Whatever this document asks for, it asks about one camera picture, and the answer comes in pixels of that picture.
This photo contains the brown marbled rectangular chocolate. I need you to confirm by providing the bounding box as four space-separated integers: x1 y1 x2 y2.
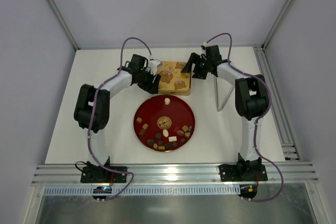
139 129 146 136

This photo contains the right side aluminium rail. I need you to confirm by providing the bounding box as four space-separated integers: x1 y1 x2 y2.
253 46 301 162

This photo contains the aluminium frame post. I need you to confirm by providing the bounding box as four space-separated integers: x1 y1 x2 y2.
46 0 80 51
261 0 296 51

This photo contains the right aluminium frame post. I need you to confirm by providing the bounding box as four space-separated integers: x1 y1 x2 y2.
261 0 296 51

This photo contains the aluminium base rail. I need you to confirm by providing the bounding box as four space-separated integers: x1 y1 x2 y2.
31 161 318 196

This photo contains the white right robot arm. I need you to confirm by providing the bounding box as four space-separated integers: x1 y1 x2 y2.
181 46 271 182

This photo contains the white cone chocolate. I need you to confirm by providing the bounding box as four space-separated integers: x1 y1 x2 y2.
164 98 170 105

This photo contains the dark grey egg chocolate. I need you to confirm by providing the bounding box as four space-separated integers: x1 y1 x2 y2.
147 139 155 146

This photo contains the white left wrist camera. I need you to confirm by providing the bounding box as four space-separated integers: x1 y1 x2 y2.
148 59 162 75

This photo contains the white rectangular chocolate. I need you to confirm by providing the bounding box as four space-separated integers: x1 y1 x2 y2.
169 136 177 142

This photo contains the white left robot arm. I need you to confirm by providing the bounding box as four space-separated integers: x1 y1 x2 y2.
74 54 163 184

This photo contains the silver tin lid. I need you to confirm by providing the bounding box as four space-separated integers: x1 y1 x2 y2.
157 61 191 91

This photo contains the white oval chocolate lower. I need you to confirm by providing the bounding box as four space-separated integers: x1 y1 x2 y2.
163 129 169 137

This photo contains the gold chocolate tin box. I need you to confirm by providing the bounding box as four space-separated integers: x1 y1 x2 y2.
159 90 191 96

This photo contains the left aluminium frame post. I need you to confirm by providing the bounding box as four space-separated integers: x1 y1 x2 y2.
46 0 80 51

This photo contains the round red tray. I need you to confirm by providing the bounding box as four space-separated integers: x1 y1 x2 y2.
133 95 196 152

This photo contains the brown heart chocolate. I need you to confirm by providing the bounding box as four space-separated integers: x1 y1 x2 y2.
184 132 191 138

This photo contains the brown oval chocolate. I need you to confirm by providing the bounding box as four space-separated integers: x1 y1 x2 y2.
176 130 184 136

